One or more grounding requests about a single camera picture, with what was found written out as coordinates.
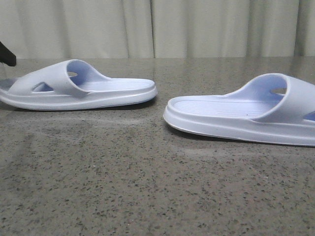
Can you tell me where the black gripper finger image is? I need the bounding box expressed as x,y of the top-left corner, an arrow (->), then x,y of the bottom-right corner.
0,42 -> 16,66

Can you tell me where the light blue slipper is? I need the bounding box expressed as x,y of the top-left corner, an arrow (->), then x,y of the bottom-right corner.
0,59 -> 158,111
163,73 -> 315,146

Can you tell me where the beige curtain backdrop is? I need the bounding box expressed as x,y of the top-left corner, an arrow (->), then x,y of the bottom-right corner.
0,0 -> 315,59

